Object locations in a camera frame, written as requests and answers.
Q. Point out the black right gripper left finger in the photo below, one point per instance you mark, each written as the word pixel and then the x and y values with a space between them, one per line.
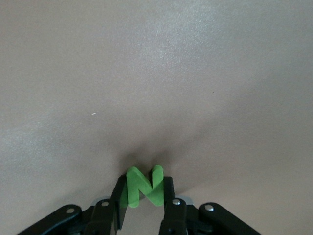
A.
pixel 105 215

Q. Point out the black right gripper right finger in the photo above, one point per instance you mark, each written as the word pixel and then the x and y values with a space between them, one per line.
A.
pixel 176 215

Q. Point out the green foam letter N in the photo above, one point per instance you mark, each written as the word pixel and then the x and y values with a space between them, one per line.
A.
pixel 133 188

